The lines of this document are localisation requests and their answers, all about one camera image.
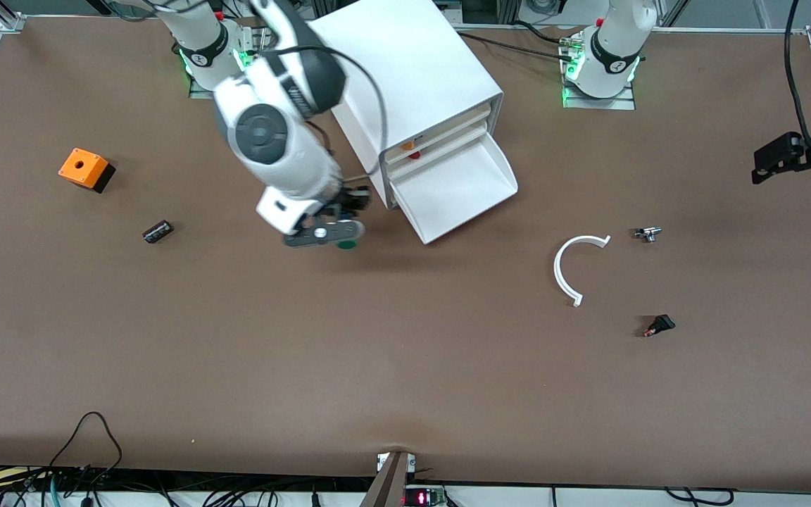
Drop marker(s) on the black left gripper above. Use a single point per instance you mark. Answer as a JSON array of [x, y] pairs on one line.
[[802, 153]]

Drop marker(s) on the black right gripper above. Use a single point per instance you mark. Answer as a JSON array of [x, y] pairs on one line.
[[346, 206]]

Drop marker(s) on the green push button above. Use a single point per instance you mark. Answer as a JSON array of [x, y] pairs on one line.
[[346, 246]]

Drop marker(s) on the white plastic drawer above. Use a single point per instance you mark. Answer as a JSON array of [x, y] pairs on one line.
[[448, 146], [455, 193], [455, 125]]

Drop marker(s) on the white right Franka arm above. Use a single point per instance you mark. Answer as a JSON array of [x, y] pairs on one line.
[[286, 155]]

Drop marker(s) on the white drawer cabinet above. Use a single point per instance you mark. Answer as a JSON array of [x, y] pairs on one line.
[[419, 63]]

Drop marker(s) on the small red part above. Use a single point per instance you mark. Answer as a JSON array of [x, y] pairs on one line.
[[414, 155]]

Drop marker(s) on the small silver metal connector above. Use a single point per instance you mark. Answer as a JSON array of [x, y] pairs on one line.
[[648, 233]]

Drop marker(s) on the black cylindrical capacitor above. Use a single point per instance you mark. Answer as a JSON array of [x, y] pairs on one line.
[[158, 232]]

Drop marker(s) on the white curved plastic clamp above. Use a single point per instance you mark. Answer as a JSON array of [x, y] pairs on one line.
[[557, 273]]

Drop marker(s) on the orange and black box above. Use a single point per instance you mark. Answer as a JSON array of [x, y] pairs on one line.
[[96, 167]]

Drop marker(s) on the red LED display board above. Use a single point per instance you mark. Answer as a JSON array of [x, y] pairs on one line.
[[423, 498]]

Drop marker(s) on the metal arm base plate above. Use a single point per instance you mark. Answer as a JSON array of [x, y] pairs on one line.
[[602, 104], [198, 90]]

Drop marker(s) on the black switch with red end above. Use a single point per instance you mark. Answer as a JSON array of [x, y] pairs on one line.
[[662, 323]]

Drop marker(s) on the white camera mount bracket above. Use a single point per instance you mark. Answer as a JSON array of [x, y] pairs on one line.
[[381, 461]]

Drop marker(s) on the grey camera mount bar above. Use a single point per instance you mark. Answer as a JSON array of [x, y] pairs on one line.
[[388, 486]]

